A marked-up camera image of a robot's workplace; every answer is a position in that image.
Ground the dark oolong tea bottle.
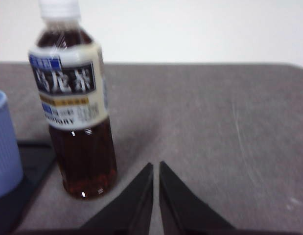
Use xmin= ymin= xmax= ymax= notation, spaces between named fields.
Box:
xmin=27 ymin=0 xmax=117 ymax=200

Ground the blue ribbed cup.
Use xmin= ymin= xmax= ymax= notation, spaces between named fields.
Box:
xmin=0 ymin=89 xmax=24 ymax=199

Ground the dark navy rectangular tray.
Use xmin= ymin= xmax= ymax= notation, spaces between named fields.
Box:
xmin=0 ymin=140 xmax=56 ymax=235

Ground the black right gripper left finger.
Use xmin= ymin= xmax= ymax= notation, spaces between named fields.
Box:
xmin=77 ymin=162 xmax=155 ymax=232

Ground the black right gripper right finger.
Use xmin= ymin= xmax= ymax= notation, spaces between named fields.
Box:
xmin=158 ymin=161 xmax=237 ymax=232

